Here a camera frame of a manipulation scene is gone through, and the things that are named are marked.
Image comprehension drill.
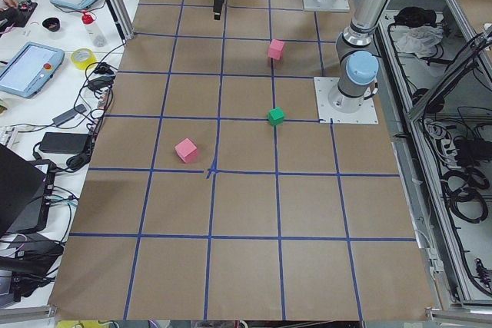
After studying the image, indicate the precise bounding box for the pink cube near arm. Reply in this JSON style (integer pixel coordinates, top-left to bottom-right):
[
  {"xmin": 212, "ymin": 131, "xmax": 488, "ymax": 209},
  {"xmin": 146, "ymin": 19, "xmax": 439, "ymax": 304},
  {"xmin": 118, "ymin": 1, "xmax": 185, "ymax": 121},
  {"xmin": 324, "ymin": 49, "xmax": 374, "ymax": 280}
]
[{"xmin": 268, "ymin": 39, "xmax": 286, "ymax": 61}]

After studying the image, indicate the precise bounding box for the teach pendant lower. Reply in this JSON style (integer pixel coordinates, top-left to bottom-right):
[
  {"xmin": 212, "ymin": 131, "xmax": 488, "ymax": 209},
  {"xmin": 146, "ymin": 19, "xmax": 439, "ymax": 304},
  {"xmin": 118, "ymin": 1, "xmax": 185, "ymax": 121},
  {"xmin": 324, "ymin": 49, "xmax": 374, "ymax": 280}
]
[{"xmin": 1, "ymin": 42, "xmax": 65, "ymax": 98}]

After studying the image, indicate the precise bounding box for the yellow tape roll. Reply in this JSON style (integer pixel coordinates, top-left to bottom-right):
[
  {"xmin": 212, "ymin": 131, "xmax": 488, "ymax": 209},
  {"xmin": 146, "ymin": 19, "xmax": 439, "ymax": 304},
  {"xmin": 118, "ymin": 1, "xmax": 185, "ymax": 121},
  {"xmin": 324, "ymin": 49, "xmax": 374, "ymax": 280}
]
[{"xmin": 71, "ymin": 48, "xmax": 97, "ymax": 70}]

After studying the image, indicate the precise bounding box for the black laptop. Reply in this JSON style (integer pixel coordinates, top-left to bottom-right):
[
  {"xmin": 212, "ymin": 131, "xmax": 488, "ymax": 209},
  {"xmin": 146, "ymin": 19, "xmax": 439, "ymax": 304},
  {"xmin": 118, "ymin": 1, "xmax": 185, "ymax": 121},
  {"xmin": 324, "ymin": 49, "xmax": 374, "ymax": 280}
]
[{"xmin": 1, "ymin": 146, "xmax": 55, "ymax": 235}]

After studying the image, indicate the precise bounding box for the black power adapter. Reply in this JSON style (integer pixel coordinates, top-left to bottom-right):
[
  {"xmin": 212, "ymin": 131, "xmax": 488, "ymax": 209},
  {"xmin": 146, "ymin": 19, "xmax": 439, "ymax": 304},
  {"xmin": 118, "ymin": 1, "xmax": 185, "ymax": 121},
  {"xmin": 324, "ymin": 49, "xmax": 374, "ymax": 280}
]
[{"xmin": 39, "ymin": 132, "xmax": 91, "ymax": 154}]

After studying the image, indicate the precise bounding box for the squeeze bottle red cap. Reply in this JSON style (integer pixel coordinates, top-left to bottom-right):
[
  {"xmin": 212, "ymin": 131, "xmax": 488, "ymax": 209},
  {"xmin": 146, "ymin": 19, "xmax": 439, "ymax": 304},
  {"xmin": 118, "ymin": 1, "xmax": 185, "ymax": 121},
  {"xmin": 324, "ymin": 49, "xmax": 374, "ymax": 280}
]
[{"xmin": 81, "ymin": 12, "xmax": 107, "ymax": 48}]

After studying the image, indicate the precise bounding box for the pink cube front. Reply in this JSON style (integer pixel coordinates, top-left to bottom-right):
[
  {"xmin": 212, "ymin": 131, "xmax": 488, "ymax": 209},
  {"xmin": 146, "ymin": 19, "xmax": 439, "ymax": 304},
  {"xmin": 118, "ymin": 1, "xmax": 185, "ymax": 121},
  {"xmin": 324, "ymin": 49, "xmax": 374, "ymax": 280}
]
[{"xmin": 175, "ymin": 138, "xmax": 198, "ymax": 164}]

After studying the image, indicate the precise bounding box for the green cube middle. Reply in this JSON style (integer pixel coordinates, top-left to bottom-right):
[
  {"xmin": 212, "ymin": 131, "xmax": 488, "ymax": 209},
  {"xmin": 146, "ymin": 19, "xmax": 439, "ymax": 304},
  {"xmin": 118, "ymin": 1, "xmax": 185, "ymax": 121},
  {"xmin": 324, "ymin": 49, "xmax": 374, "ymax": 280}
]
[{"xmin": 268, "ymin": 107, "xmax": 285, "ymax": 126}]

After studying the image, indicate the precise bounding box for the white cloth rag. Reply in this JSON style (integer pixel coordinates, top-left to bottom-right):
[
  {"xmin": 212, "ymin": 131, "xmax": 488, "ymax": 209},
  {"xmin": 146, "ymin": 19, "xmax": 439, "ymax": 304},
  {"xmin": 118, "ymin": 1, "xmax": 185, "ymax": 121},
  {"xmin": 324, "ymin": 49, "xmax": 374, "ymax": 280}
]
[{"xmin": 395, "ymin": 25, "xmax": 444, "ymax": 58}]

